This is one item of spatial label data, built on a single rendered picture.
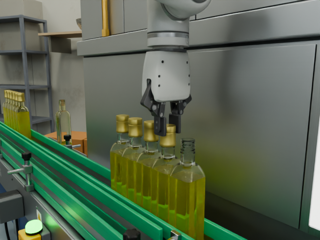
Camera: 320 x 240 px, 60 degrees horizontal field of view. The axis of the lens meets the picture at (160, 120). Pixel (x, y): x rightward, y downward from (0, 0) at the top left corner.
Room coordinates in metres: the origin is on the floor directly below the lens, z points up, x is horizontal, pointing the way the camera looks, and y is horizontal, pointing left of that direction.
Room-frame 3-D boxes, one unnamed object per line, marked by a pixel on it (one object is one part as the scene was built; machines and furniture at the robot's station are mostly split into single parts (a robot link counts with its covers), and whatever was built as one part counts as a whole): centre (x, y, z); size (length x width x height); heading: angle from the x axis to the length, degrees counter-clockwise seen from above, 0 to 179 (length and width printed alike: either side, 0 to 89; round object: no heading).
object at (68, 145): (1.15, 0.37, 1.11); 0.07 x 0.04 x 0.13; 131
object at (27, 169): (0.86, 0.46, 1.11); 0.07 x 0.04 x 0.13; 131
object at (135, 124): (0.66, 0.06, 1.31); 0.04 x 0.04 x 0.04
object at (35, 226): (0.72, 0.36, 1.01); 0.04 x 0.04 x 0.03
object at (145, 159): (0.62, 0.02, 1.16); 0.06 x 0.06 x 0.21; 42
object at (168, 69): (0.58, -0.02, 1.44); 0.10 x 0.07 x 0.11; 131
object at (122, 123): (0.71, 0.10, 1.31); 0.04 x 0.04 x 0.04
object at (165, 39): (0.58, -0.02, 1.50); 0.09 x 0.08 x 0.03; 131
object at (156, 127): (0.56, 0.01, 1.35); 0.03 x 0.03 x 0.07; 41
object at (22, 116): (1.43, 0.72, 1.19); 0.06 x 0.06 x 0.28; 41
